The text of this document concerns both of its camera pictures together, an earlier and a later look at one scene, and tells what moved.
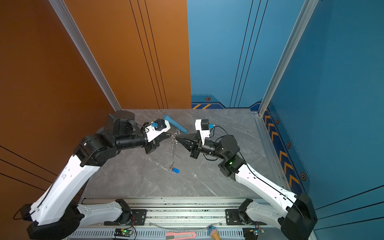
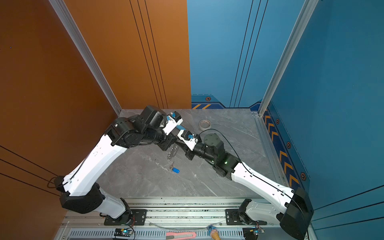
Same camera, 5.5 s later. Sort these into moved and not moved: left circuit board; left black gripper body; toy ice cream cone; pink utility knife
Moved: left black gripper body
Not moved: toy ice cream cone; pink utility knife; left circuit board
